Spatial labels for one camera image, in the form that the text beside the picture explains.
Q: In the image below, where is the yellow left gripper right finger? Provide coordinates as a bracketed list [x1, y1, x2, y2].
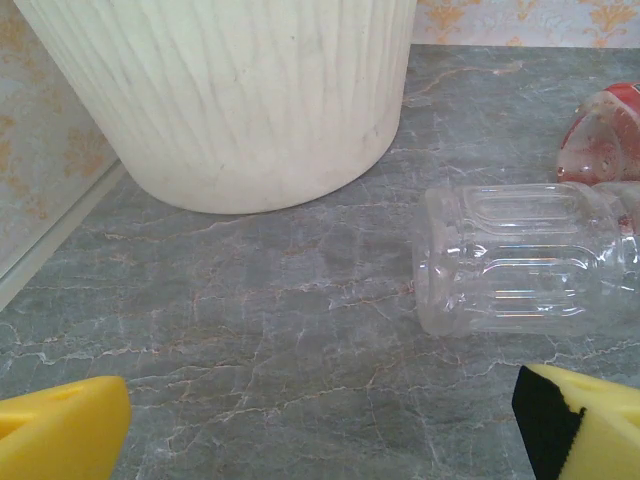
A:
[512, 363, 640, 480]

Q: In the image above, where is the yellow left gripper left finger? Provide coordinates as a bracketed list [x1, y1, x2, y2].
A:
[0, 375, 132, 480]

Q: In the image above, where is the clear ribbed bottle white cap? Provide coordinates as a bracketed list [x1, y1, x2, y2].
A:
[412, 182, 640, 337]

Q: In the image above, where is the white ribbed plastic bin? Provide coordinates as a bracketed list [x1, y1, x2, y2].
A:
[13, 0, 419, 216]

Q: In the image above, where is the aluminium side rail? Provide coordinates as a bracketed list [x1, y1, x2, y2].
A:
[0, 158, 127, 312]

